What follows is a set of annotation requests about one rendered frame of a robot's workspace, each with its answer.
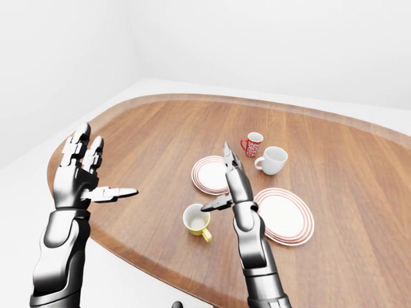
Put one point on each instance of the small red-ringed white plate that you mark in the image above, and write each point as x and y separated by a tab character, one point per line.
210	174

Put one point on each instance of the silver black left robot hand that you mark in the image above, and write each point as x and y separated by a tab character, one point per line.
69	187

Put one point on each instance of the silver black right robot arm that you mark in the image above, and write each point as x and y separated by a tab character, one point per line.
257	256

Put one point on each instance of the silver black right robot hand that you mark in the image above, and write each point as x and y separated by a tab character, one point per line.
237	186

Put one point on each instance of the yellow and white mug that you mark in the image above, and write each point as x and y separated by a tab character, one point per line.
196	221

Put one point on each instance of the small dark shape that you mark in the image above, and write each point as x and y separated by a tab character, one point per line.
177	304

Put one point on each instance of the large red-ringed white plate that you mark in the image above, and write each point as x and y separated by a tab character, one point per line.
284	216

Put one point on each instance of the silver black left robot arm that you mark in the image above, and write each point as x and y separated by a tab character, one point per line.
59	256

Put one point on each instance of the red patterned mug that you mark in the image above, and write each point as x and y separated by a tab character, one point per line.
253	145

